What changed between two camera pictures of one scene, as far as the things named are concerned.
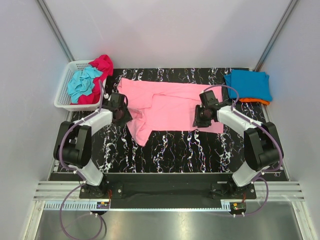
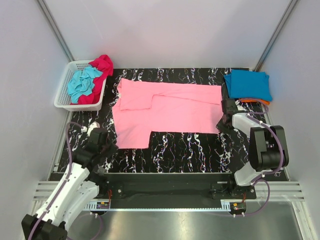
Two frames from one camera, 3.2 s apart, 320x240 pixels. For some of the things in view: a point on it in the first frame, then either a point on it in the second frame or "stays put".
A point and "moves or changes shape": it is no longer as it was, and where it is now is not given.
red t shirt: x=103 y=63 stays put
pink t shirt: x=154 y=106 moves or changes shape
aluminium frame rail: x=278 y=191 stays put
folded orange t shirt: x=248 y=99 stays put
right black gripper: x=197 y=116 to x=223 y=124
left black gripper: x=127 y=114 to x=107 y=146
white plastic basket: x=62 y=98 stays put
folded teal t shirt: x=249 y=84 stays put
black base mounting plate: x=168 y=190 stays put
